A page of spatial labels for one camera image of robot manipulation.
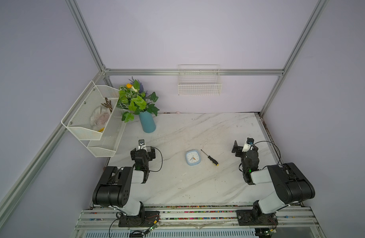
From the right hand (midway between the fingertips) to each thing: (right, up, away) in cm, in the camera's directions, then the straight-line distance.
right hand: (243, 143), depth 93 cm
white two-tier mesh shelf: (-86, +14, -16) cm, 89 cm away
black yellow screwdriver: (-18, -12, 0) cm, 22 cm away
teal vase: (-64, +13, +12) cm, 66 cm away
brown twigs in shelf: (-80, +23, -11) cm, 84 cm away
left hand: (-64, -3, +1) cm, 64 cm away
